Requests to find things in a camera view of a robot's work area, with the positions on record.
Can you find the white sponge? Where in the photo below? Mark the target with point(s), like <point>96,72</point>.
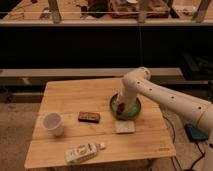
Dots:
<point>124,127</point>

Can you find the white plastic cup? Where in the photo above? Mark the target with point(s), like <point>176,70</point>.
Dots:
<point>52,123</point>

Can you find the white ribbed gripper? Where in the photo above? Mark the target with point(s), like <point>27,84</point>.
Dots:
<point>127,100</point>

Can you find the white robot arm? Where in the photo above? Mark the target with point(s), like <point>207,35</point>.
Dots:
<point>199,112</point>

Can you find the wooden folding table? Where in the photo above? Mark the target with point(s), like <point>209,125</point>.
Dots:
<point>68,98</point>

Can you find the blue-grey floor box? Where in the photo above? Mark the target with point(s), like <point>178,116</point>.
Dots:
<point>194,134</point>

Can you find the white milk carton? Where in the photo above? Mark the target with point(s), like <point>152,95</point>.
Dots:
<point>83,152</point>

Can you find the green round bowl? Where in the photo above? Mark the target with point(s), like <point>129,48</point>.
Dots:
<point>130,114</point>

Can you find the long grey bench rail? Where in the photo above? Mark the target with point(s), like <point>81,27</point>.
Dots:
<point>95,72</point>

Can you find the dark red pepper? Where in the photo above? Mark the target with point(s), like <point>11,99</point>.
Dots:
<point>120,109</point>

